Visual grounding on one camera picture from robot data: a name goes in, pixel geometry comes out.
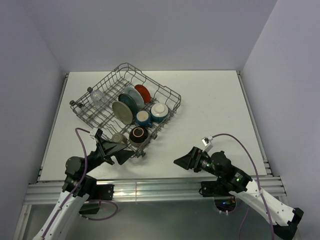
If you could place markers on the light blue glass plate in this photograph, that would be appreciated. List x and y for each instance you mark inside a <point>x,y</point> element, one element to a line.
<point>131,91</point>

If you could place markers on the aluminium mounting rail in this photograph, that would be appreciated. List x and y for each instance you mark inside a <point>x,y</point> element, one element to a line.
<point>171,189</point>

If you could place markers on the grey ceramic cup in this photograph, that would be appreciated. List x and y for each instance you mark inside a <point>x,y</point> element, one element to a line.
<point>119,138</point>

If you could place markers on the dark teal ceramic plate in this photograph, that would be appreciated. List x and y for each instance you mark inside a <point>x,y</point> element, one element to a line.
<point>129,101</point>

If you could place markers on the clear plastic cup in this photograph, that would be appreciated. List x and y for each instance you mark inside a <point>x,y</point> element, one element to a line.
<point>98,98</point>

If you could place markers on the grey wire dish rack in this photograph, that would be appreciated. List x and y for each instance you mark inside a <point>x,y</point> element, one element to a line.
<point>112,85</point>

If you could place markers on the dark blue mug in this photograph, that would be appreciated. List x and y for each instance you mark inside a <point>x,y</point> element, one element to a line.
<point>143,119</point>

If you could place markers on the orange small plate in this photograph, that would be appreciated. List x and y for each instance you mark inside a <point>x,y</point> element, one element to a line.
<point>144,92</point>

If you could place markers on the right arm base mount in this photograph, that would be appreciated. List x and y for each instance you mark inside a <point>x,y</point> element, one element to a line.
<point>212,189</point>

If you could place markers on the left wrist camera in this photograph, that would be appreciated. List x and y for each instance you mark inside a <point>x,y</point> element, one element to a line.
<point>93,132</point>

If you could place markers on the teal and white bowl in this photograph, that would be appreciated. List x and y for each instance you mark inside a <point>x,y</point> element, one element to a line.
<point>159,112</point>

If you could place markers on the brown patterned bowl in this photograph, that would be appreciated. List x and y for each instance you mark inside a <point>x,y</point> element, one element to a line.
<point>138,135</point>

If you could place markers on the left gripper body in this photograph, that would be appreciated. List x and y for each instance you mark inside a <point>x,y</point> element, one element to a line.
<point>97,157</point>

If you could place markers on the grey ceramic plate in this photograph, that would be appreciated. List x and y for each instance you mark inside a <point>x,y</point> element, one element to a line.
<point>122,112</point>

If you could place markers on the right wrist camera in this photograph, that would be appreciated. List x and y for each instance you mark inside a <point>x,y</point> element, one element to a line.
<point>207,142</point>

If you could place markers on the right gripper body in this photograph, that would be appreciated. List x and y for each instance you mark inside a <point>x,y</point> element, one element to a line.
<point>206,163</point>

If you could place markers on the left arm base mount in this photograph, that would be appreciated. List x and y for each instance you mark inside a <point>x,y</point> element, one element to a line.
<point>94,202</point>

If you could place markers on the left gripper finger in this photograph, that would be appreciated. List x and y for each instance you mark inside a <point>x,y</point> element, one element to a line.
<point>106,147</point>
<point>123,155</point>

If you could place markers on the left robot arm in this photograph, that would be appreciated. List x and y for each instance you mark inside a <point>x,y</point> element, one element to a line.
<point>80,193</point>

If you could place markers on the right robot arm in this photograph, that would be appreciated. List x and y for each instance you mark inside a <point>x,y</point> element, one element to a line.
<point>232,181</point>

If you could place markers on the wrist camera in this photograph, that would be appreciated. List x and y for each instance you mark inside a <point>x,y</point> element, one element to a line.
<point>93,132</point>
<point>207,142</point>

